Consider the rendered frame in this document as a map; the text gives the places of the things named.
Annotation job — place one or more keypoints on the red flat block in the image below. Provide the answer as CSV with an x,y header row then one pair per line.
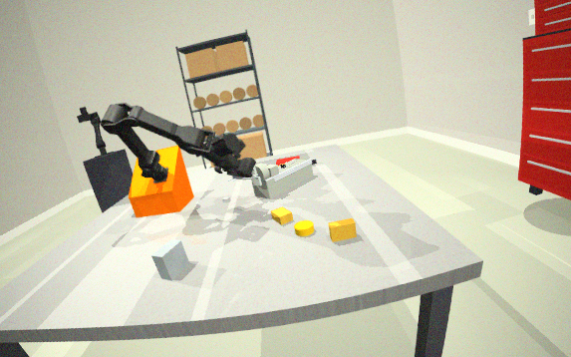
x,y
283,161

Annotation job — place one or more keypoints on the yellow cylinder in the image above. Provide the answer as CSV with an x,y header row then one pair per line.
x,y
304,228

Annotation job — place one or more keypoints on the yellow cube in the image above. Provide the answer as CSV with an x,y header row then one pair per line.
x,y
342,229
282,215

